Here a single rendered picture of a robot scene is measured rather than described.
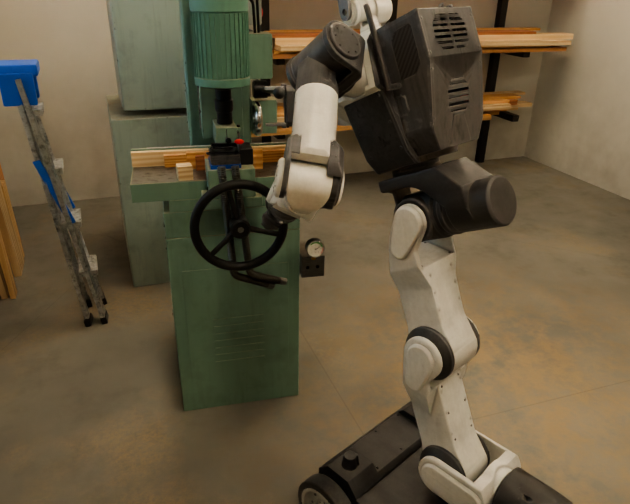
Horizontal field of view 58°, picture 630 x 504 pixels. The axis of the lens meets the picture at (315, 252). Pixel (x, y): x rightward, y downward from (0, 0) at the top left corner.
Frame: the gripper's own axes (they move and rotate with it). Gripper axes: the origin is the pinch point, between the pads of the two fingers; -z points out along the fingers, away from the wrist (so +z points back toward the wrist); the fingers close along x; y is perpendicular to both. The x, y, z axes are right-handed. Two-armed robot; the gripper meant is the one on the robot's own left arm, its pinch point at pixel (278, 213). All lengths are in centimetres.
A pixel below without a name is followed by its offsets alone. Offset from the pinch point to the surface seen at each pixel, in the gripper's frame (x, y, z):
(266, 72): 42, 36, -36
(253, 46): 44, 45, -32
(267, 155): 19.4, 15.8, -32.8
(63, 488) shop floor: -104, -9, -42
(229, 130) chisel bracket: 14.4, 29.4, -24.3
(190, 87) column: 20, 51, -39
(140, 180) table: -16.9, 37.8, -23.6
